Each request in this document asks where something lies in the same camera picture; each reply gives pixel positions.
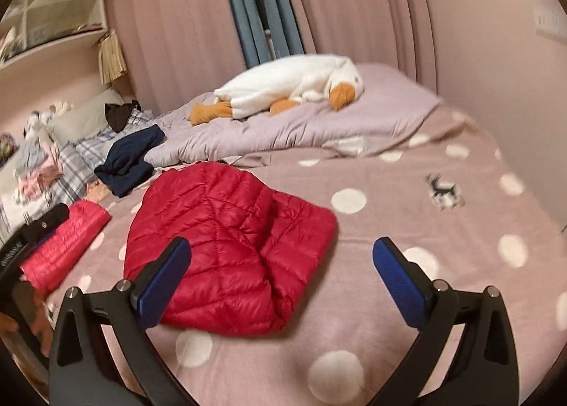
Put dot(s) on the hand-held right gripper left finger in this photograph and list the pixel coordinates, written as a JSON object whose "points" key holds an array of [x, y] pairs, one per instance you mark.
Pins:
{"points": [[161, 286]]}

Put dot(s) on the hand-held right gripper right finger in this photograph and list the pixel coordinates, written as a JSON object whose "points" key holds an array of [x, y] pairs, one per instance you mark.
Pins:
{"points": [[398, 286]]}

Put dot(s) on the red down jacket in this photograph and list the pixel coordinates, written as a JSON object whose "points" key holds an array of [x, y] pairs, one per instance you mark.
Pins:
{"points": [[71, 233], [221, 228]]}

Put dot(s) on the pile of pink grey clothes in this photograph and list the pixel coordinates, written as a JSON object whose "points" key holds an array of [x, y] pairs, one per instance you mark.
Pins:
{"points": [[40, 175]]}

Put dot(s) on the person's left hand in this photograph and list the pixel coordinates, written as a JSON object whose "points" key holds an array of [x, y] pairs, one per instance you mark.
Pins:
{"points": [[44, 330]]}

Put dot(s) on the polka dot bed sheet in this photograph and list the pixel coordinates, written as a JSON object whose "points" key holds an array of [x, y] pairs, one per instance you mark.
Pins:
{"points": [[390, 220]]}

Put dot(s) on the peach cloth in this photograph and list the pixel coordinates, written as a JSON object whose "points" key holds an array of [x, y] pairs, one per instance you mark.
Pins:
{"points": [[97, 192]]}

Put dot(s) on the floral plush toy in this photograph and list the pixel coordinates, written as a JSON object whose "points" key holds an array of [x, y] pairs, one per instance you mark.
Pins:
{"points": [[8, 149]]}

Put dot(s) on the plaid pillow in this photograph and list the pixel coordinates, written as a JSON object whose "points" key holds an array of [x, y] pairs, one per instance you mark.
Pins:
{"points": [[75, 162]]}

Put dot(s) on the navy blue garment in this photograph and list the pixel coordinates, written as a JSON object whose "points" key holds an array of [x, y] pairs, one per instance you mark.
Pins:
{"points": [[128, 158]]}

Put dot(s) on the white dog plush toy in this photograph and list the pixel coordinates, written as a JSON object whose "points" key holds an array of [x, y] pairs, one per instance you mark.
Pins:
{"points": [[37, 120]]}

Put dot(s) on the beige pillow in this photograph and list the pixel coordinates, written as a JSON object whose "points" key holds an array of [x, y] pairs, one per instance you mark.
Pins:
{"points": [[84, 118]]}

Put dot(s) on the grey duvet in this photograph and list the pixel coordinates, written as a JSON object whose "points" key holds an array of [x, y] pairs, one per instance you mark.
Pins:
{"points": [[332, 126]]}

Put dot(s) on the black garment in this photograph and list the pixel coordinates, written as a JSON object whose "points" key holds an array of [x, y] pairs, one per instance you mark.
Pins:
{"points": [[119, 115]]}

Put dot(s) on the hanging straw fringe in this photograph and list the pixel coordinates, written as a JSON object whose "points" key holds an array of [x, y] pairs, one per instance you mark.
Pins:
{"points": [[110, 60]]}

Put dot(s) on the white shelf unit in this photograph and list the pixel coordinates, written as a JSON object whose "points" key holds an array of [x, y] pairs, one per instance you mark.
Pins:
{"points": [[57, 40]]}

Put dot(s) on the white goose plush toy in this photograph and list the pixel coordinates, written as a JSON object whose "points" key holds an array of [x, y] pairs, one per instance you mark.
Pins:
{"points": [[283, 82]]}

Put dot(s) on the pink curtain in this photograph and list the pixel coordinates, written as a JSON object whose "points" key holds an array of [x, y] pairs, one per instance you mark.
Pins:
{"points": [[177, 25], [354, 2]]}

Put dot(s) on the blue curtain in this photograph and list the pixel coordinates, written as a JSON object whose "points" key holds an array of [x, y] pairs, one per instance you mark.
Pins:
{"points": [[239, 2]]}

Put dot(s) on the white wall socket strip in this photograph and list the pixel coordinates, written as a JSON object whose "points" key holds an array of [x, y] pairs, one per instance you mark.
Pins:
{"points": [[551, 22]]}

